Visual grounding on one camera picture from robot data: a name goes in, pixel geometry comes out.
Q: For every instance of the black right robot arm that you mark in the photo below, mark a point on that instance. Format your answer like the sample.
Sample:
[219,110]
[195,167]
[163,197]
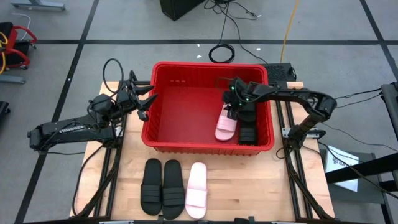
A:
[292,95]

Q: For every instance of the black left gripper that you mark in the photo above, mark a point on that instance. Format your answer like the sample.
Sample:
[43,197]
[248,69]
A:
[127,99]

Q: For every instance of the white printed paper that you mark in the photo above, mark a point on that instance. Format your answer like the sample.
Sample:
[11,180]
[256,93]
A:
[342,168]

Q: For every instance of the grey padded bar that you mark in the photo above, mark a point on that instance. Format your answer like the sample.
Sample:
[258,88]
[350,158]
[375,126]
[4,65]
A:
[390,109]

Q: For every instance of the grey metal bar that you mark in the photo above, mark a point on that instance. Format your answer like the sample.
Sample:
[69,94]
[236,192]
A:
[12,79]

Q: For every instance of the pink rubber slide sandal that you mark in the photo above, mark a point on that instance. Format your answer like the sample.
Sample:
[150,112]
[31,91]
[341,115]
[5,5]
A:
[225,129]
[196,196]

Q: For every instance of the red ribbed plastic bin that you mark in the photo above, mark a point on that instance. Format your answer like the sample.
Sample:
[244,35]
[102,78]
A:
[186,118]

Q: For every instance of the black caster wheel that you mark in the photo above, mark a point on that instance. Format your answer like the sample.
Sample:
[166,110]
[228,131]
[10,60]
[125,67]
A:
[3,107]

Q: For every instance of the black right frame rails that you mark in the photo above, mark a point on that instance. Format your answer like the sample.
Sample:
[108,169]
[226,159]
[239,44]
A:
[292,193]

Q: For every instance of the black rubber slide sandal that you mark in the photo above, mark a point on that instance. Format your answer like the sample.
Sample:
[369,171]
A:
[173,196]
[151,193]
[247,133]

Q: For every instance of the black left frame rails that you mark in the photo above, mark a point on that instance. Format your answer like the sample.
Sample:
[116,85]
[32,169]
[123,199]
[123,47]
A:
[115,155]

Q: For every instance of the black frame rails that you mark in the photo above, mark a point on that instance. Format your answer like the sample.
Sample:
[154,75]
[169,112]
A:
[292,193]
[115,155]

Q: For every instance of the black stand pole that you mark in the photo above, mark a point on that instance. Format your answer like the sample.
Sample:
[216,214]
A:
[357,169]

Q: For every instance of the grey stand foot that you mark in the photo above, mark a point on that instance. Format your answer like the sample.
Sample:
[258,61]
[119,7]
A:
[37,4]

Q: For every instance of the red and black cart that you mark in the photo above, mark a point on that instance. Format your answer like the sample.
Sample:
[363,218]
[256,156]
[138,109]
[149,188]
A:
[14,46]

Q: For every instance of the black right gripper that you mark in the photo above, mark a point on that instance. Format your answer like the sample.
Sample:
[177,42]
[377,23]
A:
[239,93]

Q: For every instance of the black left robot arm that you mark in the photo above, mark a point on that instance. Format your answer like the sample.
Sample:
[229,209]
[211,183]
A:
[71,132]

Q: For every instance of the grey side table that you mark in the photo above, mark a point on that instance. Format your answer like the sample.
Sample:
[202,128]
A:
[370,193]

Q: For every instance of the black vented control box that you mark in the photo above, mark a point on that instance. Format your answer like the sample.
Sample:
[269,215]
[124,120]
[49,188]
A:
[278,73]

